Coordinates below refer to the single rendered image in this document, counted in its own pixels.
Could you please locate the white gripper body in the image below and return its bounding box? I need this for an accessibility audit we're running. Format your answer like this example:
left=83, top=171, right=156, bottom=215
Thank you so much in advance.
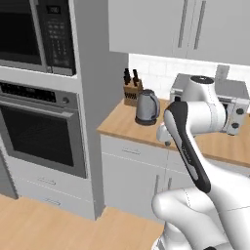
left=156, top=122, right=174, bottom=146

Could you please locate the black steel microwave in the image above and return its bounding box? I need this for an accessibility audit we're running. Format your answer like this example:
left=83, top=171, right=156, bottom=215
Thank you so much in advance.
left=0, top=0, right=77, bottom=77

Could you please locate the black microwave door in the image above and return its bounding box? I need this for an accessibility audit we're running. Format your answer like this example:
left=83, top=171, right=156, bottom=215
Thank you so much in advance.
left=0, top=0, right=48, bottom=73

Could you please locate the white base drawer front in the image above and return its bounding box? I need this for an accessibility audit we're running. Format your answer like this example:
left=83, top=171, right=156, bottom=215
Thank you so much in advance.
left=167, top=149, right=250, bottom=178
left=100, top=134, right=170, bottom=169

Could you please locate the grey steel kettle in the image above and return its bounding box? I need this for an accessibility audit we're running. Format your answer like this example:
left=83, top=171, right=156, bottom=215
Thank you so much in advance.
left=134, top=89, right=161, bottom=127

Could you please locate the white base cupboard door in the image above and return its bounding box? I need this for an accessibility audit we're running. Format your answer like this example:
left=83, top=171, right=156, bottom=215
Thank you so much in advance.
left=101, top=151, right=168, bottom=223
left=163, top=168, right=196, bottom=196

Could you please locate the wooden knife block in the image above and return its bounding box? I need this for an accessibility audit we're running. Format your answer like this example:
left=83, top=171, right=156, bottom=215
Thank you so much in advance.
left=123, top=79, right=145, bottom=107

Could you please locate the white tall cabinet housing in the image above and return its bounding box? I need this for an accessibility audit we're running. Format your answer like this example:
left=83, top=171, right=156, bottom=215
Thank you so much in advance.
left=0, top=0, right=130, bottom=222

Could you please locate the silver toaster oven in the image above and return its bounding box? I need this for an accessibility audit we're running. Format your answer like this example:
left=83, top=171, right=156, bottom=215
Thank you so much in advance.
left=169, top=72, right=250, bottom=137

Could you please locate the white drawer under oven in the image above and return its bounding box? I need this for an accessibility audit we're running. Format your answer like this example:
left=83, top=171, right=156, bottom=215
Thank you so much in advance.
left=15, top=185, right=96, bottom=221
left=5, top=155, right=95, bottom=200

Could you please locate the oven door with window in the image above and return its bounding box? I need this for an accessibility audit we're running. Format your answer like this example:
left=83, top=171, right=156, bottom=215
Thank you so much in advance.
left=0, top=96, right=88, bottom=180

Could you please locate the grey appliance side panel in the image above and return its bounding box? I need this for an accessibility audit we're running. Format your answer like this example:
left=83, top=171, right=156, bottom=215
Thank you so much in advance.
left=0, top=151, right=20, bottom=200

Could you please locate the grey base drawer handle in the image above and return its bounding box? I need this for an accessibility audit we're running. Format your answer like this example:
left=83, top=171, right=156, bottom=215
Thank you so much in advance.
left=121, top=147, right=142, bottom=156

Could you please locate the black knife handle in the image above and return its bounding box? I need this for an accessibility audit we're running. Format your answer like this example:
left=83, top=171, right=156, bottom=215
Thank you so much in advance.
left=123, top=67, right=132, bottom=87
left=131, top=68, right=141, bottom=88

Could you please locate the grey wall socket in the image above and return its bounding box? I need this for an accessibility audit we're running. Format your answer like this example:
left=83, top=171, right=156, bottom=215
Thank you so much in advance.
left=216, top=64, right=230, bottom=81

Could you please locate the white wall cupboard door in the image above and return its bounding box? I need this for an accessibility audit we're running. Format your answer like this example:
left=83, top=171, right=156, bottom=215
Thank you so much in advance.
left=187, top=0, right=250, bottom=66
left=107, top=0, right=193, bottom=61

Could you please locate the grey wall cupboard handle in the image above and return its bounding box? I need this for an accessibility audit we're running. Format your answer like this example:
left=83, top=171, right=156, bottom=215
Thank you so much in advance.
left=193, top=0, right=207, bottom=51
left=177, top=0, right=189, bottom=50

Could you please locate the steel wall oven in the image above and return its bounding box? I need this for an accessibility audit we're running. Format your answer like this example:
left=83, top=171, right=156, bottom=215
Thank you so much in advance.
left=0, top=81, right=89, bottom=180

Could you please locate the steel oven door handle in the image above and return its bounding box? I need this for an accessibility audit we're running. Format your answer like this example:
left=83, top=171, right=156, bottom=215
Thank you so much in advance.
left=0, top=99, right=75, bottom=119

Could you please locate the steel microwave door handle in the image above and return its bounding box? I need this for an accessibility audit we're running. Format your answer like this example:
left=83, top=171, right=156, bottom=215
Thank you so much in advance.
left=28, top=0, right=49, bottom=73

